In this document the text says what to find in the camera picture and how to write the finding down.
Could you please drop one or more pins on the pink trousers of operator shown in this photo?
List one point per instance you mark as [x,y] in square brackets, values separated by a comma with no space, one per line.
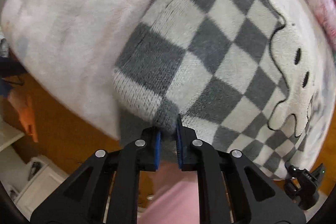
[175,198]

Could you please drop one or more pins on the white drawer cabinet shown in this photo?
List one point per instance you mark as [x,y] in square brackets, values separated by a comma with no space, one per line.
[28,184]

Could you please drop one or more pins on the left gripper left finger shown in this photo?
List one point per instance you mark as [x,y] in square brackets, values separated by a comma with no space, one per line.
[104,189]

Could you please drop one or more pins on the white patterned bed sheet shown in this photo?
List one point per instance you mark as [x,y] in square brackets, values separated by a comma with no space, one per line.
[71,47]

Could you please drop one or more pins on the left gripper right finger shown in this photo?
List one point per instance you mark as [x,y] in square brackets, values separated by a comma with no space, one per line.
[231,188]

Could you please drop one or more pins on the dark blue clothes pile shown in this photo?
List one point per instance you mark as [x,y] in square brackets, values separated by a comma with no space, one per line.
[9,68]

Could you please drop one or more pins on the grey white checkered cardigan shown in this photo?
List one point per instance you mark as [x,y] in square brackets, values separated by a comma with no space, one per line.
[235,71]

